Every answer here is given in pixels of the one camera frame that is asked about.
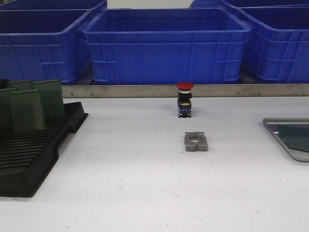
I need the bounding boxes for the black slotted board rack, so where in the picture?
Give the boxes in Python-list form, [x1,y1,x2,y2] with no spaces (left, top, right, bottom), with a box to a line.
[0,102,88,198]

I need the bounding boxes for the grey split clamp block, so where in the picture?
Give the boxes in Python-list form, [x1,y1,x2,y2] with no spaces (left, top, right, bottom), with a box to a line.
[184,131,209,152]

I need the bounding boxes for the metal tray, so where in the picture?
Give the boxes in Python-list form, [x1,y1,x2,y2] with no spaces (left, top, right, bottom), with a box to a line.
[263,118,309,162]

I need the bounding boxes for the green perforated circuit board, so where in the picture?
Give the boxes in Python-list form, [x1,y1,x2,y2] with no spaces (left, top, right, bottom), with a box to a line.
[10,89,46,132]
[0,87,16,134]
[6,80,33,91]
[278,125,309,152]
[33,79,65,118]

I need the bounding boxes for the blue plastic crate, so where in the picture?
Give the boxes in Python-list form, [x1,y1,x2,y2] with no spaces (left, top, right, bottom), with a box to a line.
[0,0,107,10]
[189,0,226,9]
[0,9,93,85]
[83,9,250,85]

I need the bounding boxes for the red emergency stop button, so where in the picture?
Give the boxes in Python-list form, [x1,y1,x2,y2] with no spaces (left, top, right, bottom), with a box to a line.
[176,82,194,118]

